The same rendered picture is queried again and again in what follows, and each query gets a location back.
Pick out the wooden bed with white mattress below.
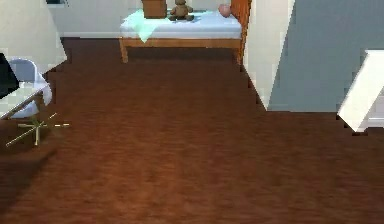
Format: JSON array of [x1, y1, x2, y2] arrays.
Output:
[[118, 0, 253, 66]]

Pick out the pale green cloth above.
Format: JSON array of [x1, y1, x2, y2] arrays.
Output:
[[125, 8, 214, 44]]

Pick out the brown teddy bear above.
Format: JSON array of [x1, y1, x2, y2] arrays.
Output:
[[168, 0, 195, 22]]

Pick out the pink ball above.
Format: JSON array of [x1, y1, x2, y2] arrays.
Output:
[[218, 3, 233, 18]]

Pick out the brown cardboard box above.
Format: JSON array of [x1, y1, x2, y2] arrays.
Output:
[[141, 0, 168, 20]]

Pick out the white swivel chair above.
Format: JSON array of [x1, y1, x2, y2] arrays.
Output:
[[5, 57, 71, 148]]

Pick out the glass top desk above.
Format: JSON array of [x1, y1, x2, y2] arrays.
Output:
[[0, 81, 51, 121]]

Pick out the black monitor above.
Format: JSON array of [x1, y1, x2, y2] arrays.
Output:
[[0, 52, 20, 100]]

